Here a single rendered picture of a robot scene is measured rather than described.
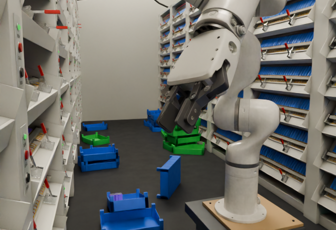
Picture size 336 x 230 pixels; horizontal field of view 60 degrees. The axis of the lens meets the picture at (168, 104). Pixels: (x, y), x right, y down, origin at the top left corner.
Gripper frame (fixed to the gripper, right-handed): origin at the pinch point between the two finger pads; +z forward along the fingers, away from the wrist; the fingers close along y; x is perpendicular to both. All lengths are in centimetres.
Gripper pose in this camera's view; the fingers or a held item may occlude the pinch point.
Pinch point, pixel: (178, 117)
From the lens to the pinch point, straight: 42.4
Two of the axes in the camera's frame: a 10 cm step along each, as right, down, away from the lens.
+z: -4.1, 8.1, -4.1
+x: -6.4, -5.8, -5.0
